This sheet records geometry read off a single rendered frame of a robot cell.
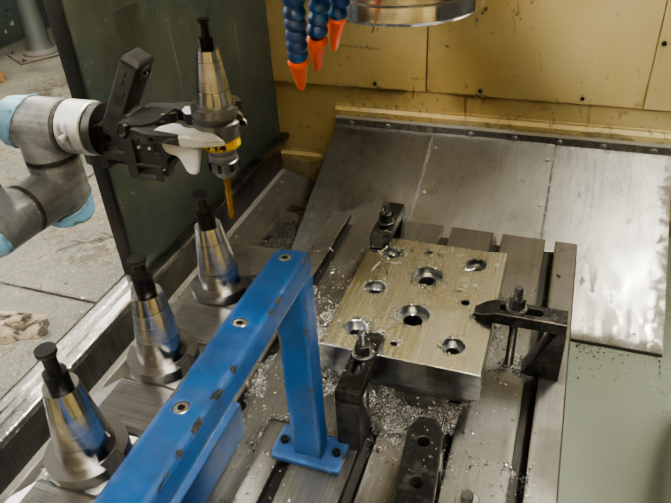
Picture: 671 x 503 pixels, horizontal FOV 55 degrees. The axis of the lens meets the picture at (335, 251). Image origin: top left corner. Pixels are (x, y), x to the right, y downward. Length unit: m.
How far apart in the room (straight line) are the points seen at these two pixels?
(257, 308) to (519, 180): 1.20
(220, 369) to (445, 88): 1.34
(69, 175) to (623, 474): 1.05
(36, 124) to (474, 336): 0.67
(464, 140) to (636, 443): 0.89
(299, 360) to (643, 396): 0.86
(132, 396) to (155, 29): 0.97
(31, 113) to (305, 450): 0.58
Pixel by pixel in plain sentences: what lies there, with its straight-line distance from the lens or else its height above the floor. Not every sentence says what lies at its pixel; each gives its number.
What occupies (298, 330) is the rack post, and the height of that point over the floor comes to 1.13.
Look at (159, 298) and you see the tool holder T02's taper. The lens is 0.56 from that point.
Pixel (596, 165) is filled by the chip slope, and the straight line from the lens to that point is 1.79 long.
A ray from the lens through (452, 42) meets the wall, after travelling 1.76.
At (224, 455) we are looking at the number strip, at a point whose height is 0.92.
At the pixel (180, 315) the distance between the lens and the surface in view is 0.66.
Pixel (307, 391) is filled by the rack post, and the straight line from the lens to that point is 0.80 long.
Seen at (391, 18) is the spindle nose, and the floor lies 1.46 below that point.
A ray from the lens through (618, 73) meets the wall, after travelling 1.76.
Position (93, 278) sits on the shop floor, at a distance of 2.95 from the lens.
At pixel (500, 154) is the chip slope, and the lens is 1.79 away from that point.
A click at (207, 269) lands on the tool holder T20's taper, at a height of 1.25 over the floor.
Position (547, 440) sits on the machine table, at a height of 0.90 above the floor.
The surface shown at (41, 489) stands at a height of 1.22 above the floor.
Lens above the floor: 1.62
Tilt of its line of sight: 35 degrees down
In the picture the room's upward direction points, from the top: 4 degrees counter-clockwise
